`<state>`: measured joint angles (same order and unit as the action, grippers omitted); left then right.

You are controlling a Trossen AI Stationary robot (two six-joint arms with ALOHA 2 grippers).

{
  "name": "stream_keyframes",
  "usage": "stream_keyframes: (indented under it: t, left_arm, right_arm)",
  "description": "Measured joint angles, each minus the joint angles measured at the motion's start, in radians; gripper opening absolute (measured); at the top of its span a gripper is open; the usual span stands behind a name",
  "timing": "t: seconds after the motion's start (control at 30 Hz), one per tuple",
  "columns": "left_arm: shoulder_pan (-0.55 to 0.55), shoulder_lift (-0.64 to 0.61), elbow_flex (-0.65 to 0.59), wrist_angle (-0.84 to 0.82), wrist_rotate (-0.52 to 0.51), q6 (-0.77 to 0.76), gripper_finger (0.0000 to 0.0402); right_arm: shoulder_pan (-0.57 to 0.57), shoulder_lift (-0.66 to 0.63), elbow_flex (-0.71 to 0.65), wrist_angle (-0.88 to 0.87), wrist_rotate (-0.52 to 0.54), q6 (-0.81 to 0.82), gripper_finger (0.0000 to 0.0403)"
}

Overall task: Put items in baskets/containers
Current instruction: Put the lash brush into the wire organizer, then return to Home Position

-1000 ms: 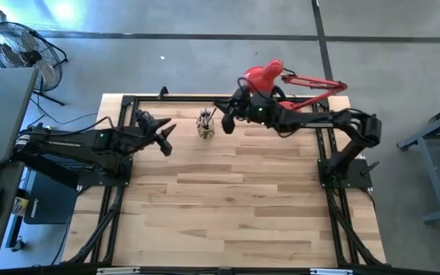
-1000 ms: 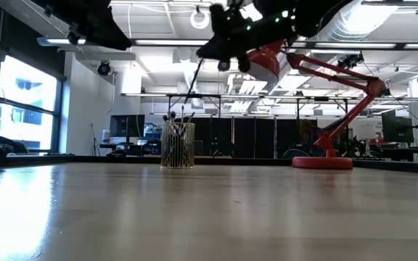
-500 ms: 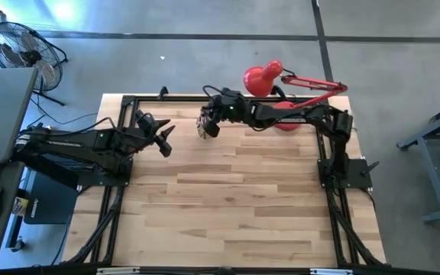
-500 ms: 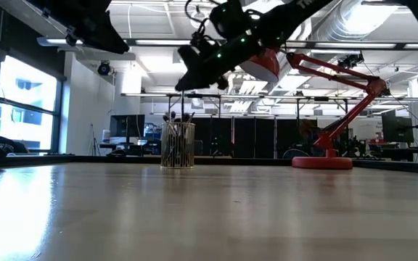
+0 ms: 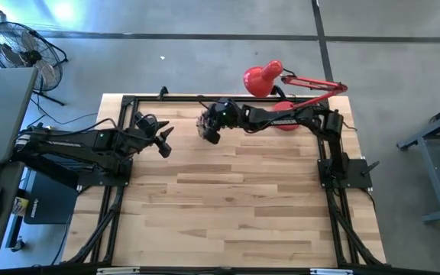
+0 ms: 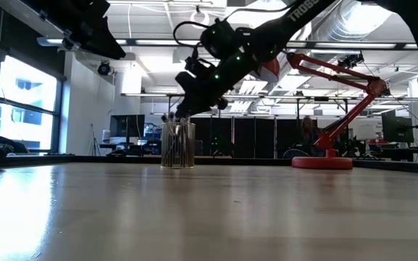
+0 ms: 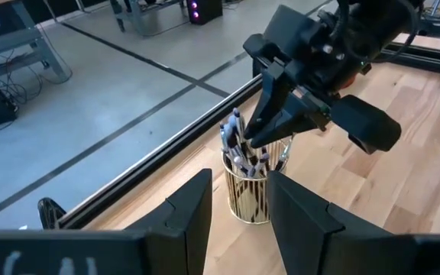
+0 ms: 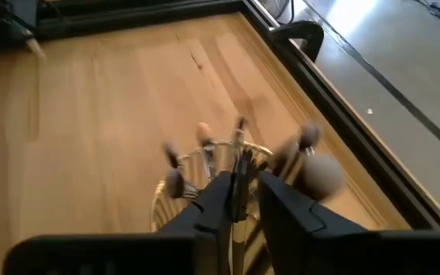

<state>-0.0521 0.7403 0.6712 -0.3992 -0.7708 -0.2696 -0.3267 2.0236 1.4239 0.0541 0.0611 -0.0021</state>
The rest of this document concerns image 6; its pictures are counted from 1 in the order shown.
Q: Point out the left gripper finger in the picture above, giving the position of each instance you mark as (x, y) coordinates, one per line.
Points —
(107, 36)
(98, 45)

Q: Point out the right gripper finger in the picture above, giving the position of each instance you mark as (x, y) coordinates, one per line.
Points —
(191, 105)
(205, 108)

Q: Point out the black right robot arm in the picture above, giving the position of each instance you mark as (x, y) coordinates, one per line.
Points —
(296, 21)

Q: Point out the ceiling light strip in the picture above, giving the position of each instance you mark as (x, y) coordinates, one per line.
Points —
(339, 45)
(410, 46)
(158, 42)
(122, 42)

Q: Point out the lit computer screen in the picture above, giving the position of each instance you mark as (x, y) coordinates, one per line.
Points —
(150, 131)

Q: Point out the black computer monitor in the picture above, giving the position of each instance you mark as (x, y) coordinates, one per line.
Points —
(397, 128)
(127, 126)

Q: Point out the dark office desk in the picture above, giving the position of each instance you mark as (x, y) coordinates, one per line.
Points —
(129, 146)
(408, 152)

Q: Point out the large window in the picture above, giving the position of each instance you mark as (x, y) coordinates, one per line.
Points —
(27, 94)

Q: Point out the person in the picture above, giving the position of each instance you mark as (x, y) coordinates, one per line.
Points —
(307, 125)

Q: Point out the office chair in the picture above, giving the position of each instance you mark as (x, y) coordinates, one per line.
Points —
(294, 154)

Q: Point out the black ceiling device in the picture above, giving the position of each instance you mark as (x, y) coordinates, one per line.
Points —
(350, 61)

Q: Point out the red desk lamp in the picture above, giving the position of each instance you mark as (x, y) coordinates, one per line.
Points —
(321, 163)

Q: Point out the black dome camera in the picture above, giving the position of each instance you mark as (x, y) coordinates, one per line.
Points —
(103, 68)

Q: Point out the black aluminium table frame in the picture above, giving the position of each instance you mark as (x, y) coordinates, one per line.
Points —
(85, 159)

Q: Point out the silver ventilation duct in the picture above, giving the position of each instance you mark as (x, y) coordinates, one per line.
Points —
(339, 25)

